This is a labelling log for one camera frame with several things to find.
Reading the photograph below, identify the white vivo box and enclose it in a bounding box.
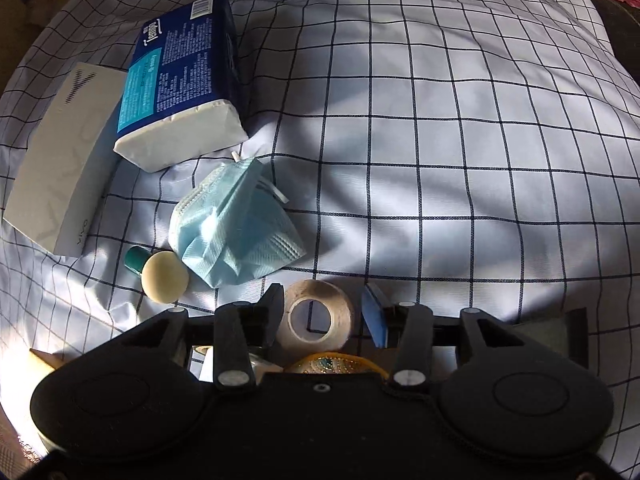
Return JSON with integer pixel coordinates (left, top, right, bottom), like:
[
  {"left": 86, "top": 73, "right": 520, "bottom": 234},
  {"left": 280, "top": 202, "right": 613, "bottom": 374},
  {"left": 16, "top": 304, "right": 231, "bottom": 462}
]
[{"left": 3, "top": 63, "right": 126, "bottom": 257}]

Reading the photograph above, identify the white checked bed cover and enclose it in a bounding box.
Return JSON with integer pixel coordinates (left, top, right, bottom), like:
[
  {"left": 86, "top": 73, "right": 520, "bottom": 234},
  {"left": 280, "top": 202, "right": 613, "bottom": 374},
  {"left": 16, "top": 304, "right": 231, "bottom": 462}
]
[{"left": 1, "top": 0, "right": 639, "bottom": 479}]

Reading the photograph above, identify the orange navy plush toy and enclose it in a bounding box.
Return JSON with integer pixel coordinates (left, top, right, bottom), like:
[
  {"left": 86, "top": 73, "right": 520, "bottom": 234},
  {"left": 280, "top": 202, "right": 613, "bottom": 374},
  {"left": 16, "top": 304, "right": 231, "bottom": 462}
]
[{"left": 285, "top": 352, "right": 388, "bottom": 380}]

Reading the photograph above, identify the teal bottle with cream cap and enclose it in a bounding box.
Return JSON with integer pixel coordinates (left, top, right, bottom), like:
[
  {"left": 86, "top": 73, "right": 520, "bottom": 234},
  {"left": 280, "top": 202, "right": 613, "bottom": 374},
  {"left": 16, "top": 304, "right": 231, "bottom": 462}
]
[{"left": 124, "top": 246, "right": 190, "bottom": 304}]

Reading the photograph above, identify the white tape roll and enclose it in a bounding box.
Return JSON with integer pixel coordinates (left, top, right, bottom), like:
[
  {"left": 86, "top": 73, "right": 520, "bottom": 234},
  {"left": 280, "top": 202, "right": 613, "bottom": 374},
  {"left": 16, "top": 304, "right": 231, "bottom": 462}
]
[{"left": 277, "top": 280, "right": 355, "bottom": 359}]

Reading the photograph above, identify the light blue face mask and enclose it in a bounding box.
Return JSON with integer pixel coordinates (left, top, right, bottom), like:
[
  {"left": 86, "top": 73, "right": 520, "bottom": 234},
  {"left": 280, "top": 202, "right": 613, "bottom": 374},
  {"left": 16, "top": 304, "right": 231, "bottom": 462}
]
[{"left": 168, "top": 158, "right": 306, "bottom": 288}]

